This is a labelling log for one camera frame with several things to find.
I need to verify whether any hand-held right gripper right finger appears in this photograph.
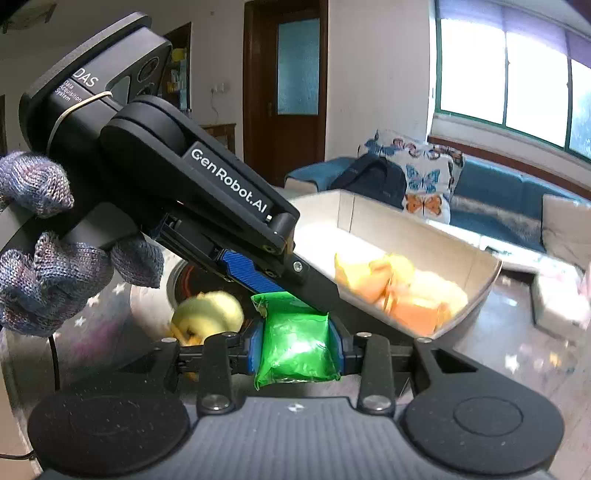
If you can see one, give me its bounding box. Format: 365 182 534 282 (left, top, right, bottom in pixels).
327 318 486 419

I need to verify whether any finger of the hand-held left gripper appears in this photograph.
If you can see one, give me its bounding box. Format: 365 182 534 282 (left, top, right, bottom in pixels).
152 217 309 296

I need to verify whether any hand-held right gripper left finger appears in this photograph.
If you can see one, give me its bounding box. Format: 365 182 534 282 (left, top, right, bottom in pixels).
113 323 266 419

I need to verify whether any green packet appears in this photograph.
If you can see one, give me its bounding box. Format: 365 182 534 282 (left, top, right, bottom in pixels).
250 292 342 391

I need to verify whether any yellow plush chick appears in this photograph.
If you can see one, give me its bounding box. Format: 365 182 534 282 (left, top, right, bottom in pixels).
170 292 245 383
392 254 470 324

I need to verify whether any orange packet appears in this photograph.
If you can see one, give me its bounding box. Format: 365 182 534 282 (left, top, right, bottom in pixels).
383 295 451 337

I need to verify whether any dark cardboard box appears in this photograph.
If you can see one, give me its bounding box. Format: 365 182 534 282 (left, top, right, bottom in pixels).
284 189 504 342

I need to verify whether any person's left hand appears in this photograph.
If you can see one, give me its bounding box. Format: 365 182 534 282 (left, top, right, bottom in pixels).
0 151 165 337

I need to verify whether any brown wooden furniture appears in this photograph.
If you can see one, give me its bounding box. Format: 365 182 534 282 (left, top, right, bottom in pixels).
201 124 237 155

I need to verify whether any yellow rubber band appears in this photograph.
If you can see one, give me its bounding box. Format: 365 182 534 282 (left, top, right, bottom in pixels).
48 91 114 153

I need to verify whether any brown wooden door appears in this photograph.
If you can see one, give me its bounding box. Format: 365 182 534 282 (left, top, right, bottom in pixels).
243 0 329 188

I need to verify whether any black backpack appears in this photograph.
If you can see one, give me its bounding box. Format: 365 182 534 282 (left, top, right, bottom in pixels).
329 153 408 209

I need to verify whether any butterfly print pillow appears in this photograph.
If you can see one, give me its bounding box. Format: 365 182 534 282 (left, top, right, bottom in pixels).
359 130 465 224

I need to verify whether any blue sofa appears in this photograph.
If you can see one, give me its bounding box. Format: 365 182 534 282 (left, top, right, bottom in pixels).
284 154 591 259

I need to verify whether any white tissue pack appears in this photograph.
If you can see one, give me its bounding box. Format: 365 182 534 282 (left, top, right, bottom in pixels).
531 270 591 340

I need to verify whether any grey cushion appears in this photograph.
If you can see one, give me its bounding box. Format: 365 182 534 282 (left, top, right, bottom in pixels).
541 194 591 273

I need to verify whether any window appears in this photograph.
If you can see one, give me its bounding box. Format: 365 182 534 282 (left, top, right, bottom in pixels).
434 0 591 162

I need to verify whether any black cable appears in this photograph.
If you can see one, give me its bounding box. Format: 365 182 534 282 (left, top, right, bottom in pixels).
0 335 61 460

